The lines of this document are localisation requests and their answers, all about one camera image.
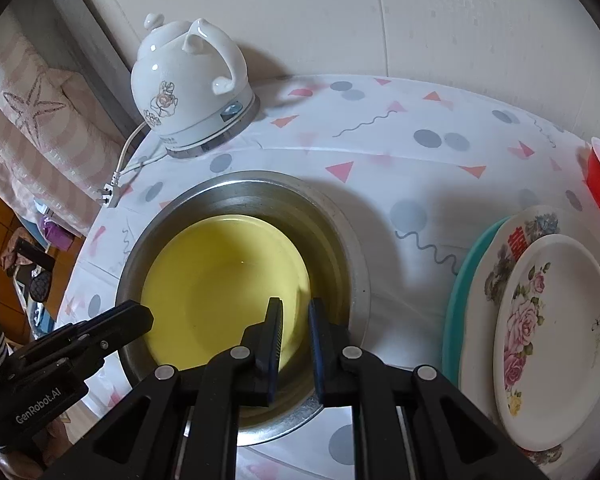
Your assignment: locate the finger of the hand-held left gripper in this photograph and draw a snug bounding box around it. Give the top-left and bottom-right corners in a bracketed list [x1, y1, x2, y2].
[55, 301, 155, 348]
[10, 330, 131, 383]

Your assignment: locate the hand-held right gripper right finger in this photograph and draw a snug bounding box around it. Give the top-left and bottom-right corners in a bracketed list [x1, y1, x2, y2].
[307, 297, 551, 480]

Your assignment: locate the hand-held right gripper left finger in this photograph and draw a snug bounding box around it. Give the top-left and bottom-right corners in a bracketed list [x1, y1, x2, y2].
[42, 297, 284, 480]

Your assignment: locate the stainless steel bowl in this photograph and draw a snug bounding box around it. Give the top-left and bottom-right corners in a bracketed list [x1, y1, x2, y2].
[114, 170, 372, 448]

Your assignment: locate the yellow plastic bowl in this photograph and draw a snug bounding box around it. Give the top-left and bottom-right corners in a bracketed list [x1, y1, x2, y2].
[140, 214, 312, 377]

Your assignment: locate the white dragon print plate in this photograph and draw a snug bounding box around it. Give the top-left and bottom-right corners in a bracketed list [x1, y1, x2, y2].
[457, 205, 600, 468]

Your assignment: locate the white rose print plate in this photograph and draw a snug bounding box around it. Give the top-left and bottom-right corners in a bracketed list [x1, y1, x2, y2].
[492, 234, 600, 453]

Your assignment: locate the person's left hand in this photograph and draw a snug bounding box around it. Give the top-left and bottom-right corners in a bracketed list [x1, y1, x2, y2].
[0, 417, 81, 480]

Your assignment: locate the black mesh slipper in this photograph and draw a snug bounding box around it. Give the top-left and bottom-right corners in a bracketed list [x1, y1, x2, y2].
[28, 272, 57, 304]

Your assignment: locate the purple bag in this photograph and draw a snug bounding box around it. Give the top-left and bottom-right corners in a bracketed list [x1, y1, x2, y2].
[40, 215, 74, 252]

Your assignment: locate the white power plug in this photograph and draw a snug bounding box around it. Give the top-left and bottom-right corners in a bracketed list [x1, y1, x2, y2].
[97, 185, 122, 209]

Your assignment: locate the teal plastic plate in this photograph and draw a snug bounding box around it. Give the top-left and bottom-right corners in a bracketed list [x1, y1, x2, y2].
[441, 216, 512, 391]

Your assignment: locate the white patterned tablecloth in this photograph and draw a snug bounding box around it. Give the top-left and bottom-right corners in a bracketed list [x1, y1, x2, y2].
[60, 75, 600, 480]

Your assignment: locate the pink starfish pillow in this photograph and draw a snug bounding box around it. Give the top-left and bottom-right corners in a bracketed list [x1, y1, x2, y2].
[0, 10, 127, 238]

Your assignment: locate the silver kettle base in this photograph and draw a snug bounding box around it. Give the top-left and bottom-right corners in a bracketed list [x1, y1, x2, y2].
[162, 94, 261, 159]

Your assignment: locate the white floral ceramic kettle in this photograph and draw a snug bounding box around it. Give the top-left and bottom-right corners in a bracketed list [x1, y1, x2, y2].
[130, 12, 253, 143]

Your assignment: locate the white power cord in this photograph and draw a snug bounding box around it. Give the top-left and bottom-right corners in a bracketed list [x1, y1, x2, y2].
[112, 122, 170, 192]

